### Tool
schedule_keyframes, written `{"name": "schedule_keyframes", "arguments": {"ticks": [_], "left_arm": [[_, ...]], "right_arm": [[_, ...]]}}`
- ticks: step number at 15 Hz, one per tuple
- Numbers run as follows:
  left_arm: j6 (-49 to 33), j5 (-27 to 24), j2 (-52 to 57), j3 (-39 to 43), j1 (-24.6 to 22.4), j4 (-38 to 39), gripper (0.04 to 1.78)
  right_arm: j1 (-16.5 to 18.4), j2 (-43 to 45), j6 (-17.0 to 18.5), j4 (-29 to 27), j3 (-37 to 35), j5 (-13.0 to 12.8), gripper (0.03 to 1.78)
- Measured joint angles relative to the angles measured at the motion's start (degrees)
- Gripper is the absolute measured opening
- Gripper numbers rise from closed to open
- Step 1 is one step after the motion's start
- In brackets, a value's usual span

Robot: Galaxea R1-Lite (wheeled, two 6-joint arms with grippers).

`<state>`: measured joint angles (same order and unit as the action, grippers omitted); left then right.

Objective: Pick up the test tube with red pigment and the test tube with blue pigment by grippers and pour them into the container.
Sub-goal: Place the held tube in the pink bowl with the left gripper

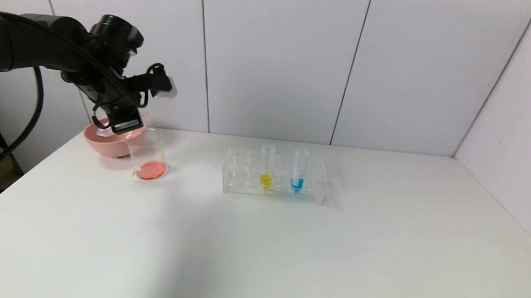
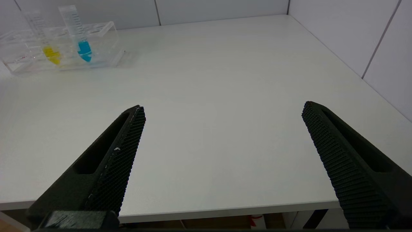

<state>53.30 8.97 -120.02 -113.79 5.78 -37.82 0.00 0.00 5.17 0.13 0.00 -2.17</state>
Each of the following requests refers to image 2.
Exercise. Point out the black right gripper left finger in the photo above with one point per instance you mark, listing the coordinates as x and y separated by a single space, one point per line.
112 167

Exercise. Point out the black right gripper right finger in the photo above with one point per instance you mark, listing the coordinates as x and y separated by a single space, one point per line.
354 167

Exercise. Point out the test tube with blue pigment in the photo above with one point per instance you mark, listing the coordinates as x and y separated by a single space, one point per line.
84 48

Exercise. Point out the clear acrylic test tube rack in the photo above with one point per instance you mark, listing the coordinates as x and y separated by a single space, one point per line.
103 45

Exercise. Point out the test tube with yellow pigment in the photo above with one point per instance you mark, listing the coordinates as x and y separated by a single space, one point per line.
51 53

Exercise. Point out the black table leg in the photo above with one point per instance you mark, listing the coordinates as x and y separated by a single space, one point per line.
315 219

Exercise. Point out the white object with red mark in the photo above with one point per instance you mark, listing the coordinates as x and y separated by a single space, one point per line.
257 221

